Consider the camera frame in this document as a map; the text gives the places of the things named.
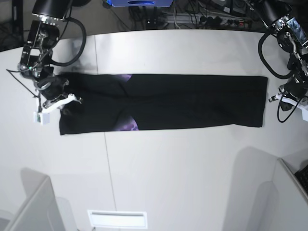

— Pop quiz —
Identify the white partition panel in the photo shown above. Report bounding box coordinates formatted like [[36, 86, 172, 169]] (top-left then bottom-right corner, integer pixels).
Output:
[[250, 157, 308, 231], [0, 168, 78, 231]]

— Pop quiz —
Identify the white right partition panel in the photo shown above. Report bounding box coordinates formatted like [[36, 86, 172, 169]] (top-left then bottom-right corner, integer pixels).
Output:
[[250, 157, 308, 231]]

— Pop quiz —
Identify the blue box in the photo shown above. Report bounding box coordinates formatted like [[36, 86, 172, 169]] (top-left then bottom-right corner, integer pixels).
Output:
[[107, 0, 173, 7]]

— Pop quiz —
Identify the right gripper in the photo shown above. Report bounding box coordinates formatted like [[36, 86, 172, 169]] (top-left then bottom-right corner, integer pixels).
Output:
[[34, 76, 83, 116]]

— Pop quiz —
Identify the white left partition panel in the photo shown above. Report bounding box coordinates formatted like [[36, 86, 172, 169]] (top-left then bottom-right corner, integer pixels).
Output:
[[0, 168, 78, 231]]

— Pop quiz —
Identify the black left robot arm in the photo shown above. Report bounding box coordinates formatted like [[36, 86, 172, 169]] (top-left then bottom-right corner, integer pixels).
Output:
[[246, 0, 308, 114]]

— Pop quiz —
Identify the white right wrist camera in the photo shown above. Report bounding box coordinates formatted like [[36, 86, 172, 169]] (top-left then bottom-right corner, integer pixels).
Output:
[[33, 112, 50, 126]]

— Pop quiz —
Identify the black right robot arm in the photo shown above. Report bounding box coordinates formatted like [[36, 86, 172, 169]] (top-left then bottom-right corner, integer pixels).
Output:
[[16, 0, 88, 116]]

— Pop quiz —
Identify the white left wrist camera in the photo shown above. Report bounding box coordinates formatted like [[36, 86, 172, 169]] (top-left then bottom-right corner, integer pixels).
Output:
[[300, 106, 308, 122]]

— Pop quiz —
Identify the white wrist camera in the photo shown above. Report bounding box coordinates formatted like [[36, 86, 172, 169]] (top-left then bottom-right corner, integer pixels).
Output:
[[300, 106, 308, 122], [33, 112, 50, 126]]

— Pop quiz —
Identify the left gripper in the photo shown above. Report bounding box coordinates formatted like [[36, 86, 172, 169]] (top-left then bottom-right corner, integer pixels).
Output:
[[268, 80, 308, 112]]

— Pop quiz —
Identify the white power strip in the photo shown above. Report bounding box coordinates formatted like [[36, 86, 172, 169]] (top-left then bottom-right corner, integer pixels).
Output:
[[163, 13, 251, 28]]

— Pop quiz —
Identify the black keyboard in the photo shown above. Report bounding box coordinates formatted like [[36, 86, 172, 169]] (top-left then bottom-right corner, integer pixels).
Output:
[[295, 166, 308, 193]]

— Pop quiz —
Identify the white slotted table plate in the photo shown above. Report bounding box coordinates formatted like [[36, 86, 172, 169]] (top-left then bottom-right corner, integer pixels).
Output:
[[88, 210, 148, 229]]

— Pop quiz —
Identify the black T-shirt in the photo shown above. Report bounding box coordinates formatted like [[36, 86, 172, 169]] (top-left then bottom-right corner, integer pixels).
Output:
[[59, 73, 268, 135]]

